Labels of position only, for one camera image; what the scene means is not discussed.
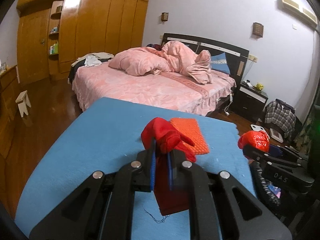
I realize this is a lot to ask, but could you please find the wooden cabinet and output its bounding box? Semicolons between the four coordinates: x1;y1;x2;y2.
0;65;22;155

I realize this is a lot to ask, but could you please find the bed with dark headboard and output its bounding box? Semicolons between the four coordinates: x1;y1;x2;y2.
69;32;250;117

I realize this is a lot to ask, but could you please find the pink duvet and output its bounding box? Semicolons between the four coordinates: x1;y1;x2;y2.
108;41;213;85

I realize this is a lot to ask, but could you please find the plaid bag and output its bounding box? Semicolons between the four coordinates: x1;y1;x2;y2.
264;99;297;139

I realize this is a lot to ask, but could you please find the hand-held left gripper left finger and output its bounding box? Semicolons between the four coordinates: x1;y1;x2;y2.
29;140;158;240

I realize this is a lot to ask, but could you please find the trash bin with black liner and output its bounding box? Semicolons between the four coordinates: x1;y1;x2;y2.
249;161;315;240

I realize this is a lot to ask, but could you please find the small wooden stool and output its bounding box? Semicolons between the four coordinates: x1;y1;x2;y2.
15;91;32;117

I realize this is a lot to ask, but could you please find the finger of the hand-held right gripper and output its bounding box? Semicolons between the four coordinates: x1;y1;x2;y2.
242;146;301;170
269;145;310;162

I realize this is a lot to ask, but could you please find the blue tablecloth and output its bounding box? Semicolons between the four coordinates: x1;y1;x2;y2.
15;97;258;240

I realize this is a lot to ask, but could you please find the orange mesh pad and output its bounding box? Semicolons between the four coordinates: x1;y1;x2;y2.
169;117;210;155

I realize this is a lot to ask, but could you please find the red cloth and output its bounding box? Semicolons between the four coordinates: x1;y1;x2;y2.
141;117;197;216

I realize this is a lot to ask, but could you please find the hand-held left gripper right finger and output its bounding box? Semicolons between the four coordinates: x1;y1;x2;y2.
167;150;293;240

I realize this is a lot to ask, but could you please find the wooden wardrobe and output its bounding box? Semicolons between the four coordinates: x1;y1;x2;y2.
16;0;151;83

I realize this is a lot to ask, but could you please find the wall air conditioner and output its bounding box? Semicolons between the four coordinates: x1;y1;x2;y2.
281;0;318;25

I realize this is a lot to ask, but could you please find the dark nightstand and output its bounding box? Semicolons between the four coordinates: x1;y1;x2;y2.
234;81;268;123

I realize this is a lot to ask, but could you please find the pile of light clothes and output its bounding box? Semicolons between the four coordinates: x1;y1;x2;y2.
71;52;114;68

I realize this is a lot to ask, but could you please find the blue pillow with patterned band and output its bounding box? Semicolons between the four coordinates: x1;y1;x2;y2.
210;52;230;74

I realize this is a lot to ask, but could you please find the bathroom scale with red centre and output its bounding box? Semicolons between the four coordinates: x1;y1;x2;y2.
269;128;284;143

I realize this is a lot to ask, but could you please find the red plastic bag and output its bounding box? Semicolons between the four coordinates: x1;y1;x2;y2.
237;131;270;153

